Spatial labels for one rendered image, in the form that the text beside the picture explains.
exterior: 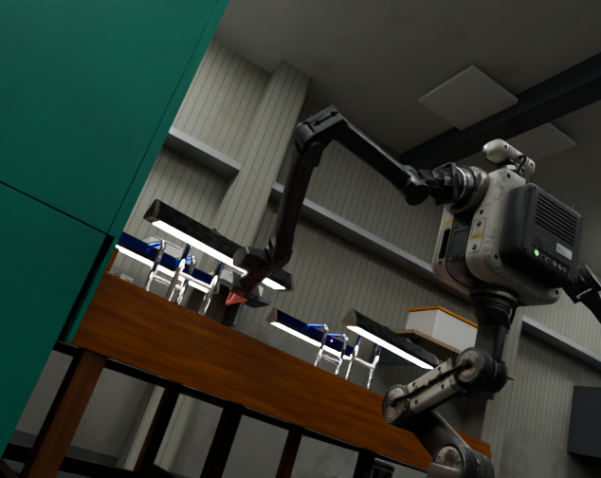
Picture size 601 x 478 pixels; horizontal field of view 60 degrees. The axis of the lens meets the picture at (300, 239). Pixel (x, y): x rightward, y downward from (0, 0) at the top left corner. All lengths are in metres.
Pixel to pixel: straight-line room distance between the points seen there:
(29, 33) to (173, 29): 0.37
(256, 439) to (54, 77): 3.50
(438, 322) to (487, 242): 3.01
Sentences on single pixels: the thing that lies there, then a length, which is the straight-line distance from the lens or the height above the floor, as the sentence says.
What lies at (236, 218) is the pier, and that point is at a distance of 4.14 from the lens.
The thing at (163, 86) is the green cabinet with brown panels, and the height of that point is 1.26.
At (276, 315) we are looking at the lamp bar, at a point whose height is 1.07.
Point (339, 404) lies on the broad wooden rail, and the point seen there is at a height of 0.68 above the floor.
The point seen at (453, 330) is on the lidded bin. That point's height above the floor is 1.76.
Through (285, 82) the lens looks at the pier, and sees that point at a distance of 4.77.
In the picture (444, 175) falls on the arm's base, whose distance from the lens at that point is 1.62.
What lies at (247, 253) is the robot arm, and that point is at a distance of 1.52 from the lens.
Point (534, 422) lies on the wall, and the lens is 6.42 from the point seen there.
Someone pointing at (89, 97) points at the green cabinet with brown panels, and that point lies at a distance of 1.40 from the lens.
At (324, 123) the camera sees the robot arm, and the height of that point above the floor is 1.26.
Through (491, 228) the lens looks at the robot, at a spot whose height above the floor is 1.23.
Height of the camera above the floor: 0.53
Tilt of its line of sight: 20 degrees up
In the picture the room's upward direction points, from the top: 18 degrees clockwise
